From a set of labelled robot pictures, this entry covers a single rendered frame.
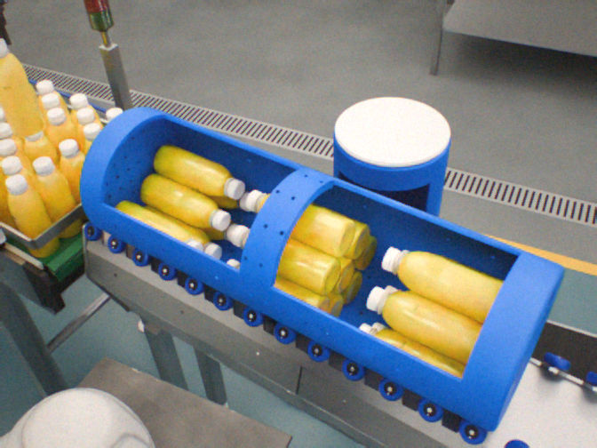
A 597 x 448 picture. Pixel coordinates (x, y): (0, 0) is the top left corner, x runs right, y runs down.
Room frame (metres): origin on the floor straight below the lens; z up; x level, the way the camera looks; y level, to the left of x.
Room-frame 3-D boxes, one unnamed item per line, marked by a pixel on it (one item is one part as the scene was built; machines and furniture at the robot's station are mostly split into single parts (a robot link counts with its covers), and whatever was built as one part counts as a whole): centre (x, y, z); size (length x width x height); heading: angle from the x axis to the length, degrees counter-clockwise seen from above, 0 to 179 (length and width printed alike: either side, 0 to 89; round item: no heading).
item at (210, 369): (1.12, 0.31, 0.31); 0.06 x 0.06 x 0.63; 54
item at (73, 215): (1.15, 0.46, 0.96); 0.40 x 0.01 x 0.03; 144
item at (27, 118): (1.16, 0.58, 1.24); 0.07 x 0.07 x 0.19
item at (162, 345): (1.01, 0.39, 0.31); 0.06 x 0.06 x 0.63; 54
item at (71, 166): (1.16, 0.51, 0.99); 0.07 x 0.07 x 0.19
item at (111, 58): (1.62, 0.50, 0.55); 0.04 x 0.04 x 1.10; 54
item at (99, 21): (1.62, 0.50, 1.18); 0.06 x 0.06 x 0.05
